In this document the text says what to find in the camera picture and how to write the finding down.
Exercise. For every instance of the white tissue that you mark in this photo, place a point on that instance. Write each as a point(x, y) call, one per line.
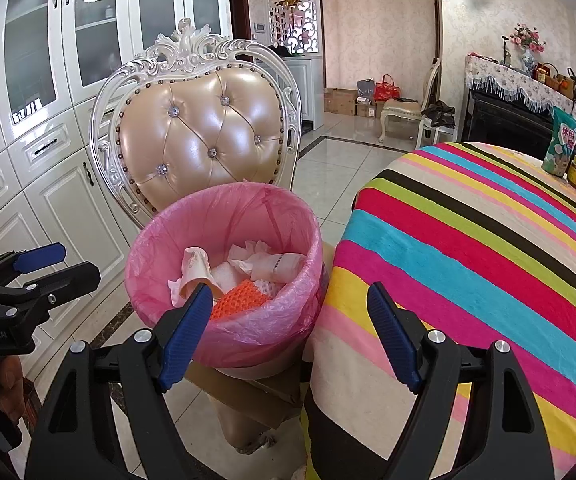
point(245, 255)

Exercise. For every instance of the white lattice screen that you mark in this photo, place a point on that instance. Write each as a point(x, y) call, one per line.
point(290, 10)

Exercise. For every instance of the green snack bag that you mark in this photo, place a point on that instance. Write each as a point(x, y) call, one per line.
point(560, 145)

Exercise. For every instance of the flat brown cardboard sheet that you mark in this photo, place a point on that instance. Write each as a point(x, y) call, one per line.
point(248, 395)

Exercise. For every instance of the red shopping bag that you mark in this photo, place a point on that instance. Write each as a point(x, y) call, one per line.
point(387, 90)

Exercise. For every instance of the white foam fruit net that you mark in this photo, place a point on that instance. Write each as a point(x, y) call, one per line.
point(274, 290)

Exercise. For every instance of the floral lace piano cover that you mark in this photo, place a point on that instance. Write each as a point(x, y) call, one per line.
point(508, 77)

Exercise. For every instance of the pink trash bag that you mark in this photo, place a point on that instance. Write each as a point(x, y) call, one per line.
point(248, 340)

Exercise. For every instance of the orange foam fruit net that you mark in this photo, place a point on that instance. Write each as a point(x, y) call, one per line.
point(240, 300)

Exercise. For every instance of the white foam block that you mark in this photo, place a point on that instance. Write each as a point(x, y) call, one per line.
point(225, 277)

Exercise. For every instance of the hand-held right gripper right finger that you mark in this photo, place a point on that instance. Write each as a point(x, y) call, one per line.
point(393, 340)

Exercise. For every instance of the person's left hand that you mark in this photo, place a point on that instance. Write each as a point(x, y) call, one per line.
point(10, 390)

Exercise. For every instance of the red gift basket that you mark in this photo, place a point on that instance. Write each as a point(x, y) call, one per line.
point(548, 74)

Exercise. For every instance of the white paper bag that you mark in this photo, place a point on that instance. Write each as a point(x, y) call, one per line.
point(195, 265)

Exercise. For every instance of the black piano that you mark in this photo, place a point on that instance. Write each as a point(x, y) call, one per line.
point(508, 120)

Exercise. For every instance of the white low cabinet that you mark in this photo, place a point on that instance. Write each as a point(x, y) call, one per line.
point(308, 90)

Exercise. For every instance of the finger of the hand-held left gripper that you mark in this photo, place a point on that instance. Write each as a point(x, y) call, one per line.
point(62, 282)
point(37, 256)

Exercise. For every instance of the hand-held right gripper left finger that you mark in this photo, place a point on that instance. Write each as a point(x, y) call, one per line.
point(187, 340)

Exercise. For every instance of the vase with pink flowers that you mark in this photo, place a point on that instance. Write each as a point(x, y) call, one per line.
point(527, 45)

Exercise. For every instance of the beige tufted white-framed chair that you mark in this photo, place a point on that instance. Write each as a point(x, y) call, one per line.
point(197, 150)

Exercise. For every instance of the white tall glass-door cabinet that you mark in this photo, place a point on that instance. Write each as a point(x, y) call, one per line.
point(42, 110)

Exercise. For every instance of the brown cardboard box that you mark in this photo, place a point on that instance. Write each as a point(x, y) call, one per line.
point(340, 102)

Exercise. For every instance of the pale pink tissue pack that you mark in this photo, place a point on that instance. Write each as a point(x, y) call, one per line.
point(278, 265)

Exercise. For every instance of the white cushioned side chair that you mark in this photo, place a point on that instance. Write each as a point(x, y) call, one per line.
point(403, 110)

